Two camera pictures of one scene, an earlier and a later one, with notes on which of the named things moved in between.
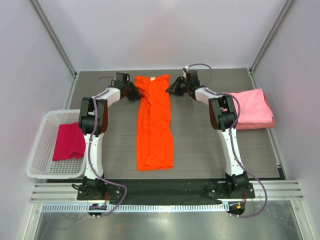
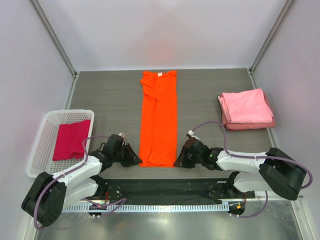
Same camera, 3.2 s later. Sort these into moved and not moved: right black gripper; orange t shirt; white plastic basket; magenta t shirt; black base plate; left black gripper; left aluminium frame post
Moved: orange t shirt; right black gripper; left black gripper
Not moved: left aluminium frame post; white plastic basket; magenta t shirt; black base plate
